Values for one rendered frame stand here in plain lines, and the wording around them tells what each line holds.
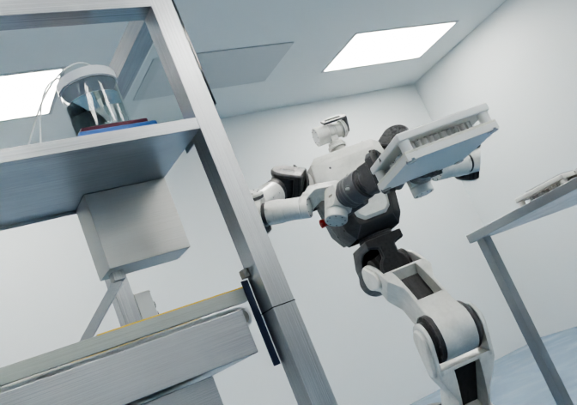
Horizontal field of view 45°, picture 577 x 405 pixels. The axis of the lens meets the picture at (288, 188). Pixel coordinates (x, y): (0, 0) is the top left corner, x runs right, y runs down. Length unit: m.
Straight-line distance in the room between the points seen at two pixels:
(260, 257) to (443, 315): 0.68
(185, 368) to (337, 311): 4.61
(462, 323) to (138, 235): 0.92
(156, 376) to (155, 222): 0.48
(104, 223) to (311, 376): 0.63
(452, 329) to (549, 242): 4.96
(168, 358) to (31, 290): 3.86
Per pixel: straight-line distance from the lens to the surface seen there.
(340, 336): 6.01
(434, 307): 2.07
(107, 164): 1.65
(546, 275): 7.07
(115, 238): 1.76
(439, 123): 1.66
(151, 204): 1.82
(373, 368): 6.12
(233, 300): 1.56
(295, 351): 1.53
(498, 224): 2.66
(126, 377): 1.45
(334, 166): 2.27
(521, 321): 2.75
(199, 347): 1.51
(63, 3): 1.72
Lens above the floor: 0.64
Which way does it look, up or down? 14 degrees up
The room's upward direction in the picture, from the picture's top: 23 degrees counter-clockwise
